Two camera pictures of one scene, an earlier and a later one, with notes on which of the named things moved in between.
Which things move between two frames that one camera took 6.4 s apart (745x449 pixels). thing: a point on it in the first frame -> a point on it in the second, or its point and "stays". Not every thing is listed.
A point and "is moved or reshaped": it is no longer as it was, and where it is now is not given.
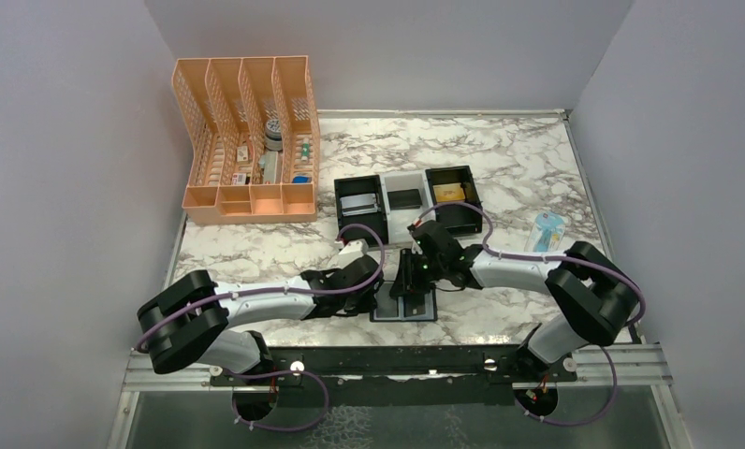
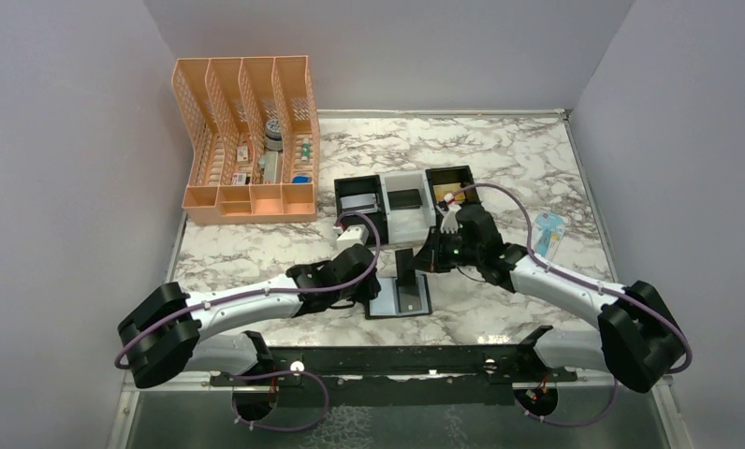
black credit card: (415, 305) is moved or reshaped
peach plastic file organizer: (252, 138) stays
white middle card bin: (400, 220) stays
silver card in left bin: (358, 204) stays
